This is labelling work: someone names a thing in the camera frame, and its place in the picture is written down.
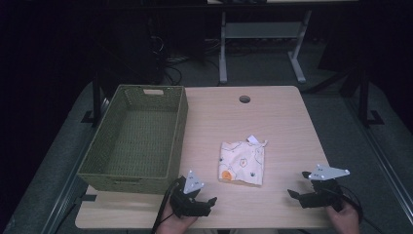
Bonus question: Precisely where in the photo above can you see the black floor cables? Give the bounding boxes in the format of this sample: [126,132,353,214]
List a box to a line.
[149,33,222,86]

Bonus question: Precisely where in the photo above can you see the black metal stand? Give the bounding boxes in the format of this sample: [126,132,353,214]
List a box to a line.
[80,69,103,129]
[357,66,386,129]

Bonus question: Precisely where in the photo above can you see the green woven basket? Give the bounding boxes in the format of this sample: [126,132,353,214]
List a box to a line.
[77,84,189,195]

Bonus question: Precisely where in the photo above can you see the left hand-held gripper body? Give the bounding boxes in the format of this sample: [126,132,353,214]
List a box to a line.
[169,170,210,218]

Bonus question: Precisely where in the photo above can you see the patterned cream cloth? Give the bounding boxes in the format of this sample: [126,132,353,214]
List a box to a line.
[218,135,269,187]

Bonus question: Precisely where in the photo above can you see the person's right hand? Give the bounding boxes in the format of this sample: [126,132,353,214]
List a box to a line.
[325,198,361,234]

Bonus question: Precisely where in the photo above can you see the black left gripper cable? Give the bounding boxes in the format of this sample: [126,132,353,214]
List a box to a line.
[151,180,181,234]

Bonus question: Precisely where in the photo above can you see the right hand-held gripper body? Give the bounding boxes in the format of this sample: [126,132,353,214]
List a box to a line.
[298,164,352,213]

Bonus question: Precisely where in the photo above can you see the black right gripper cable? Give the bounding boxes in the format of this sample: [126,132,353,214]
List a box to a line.
[335,184,389,234]

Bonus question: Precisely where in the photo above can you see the person's left hand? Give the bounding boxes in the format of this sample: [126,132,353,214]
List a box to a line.
[155,202,199,234]

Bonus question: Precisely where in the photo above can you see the grey metal desk frame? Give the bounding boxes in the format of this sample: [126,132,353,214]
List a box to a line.
[218,9,313,86]

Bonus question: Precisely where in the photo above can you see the metal floor rail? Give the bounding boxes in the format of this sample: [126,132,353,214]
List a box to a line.
[344,96,413,227]
[40,97,110,234]

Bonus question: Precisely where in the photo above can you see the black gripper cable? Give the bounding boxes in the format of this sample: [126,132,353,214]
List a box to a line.
[335,184,389,234]
[151,180,181,234]

